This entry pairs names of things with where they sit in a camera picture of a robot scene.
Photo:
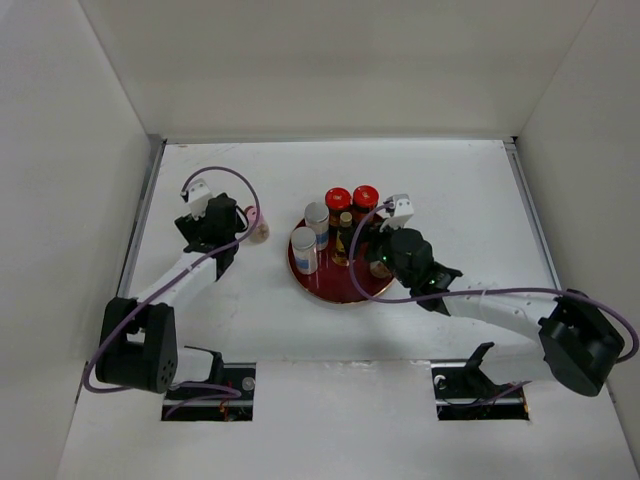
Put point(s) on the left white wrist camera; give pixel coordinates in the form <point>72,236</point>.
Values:
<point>196,196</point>

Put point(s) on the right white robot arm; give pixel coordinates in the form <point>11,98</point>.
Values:
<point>569,338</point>

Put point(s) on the red lid sauce jar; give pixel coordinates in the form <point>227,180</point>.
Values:
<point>338,200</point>
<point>365,198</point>

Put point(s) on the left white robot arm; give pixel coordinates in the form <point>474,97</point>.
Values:
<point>139,346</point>

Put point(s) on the silver lid spice jar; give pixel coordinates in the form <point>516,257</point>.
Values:
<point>303,243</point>

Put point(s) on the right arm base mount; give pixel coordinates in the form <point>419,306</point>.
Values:
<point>463,392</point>

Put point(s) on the black cap brown spice bottle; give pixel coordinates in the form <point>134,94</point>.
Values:
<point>379,270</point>

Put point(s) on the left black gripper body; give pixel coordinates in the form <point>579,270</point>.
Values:
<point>232,240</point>

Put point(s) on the round red tray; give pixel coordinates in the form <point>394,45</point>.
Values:
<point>332,283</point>

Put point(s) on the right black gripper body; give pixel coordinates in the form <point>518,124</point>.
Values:
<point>401,274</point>

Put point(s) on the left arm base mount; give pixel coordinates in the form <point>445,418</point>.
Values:
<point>208,389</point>

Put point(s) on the silver lid blue label jar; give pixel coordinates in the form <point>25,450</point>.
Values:
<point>316,216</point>

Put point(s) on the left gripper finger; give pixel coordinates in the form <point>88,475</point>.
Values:
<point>240,222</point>
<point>188,228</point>

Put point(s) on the pink lid spice bottle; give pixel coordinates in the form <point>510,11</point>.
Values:
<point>261,231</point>

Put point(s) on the tall yellow label bottle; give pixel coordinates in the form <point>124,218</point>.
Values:
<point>343,236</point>

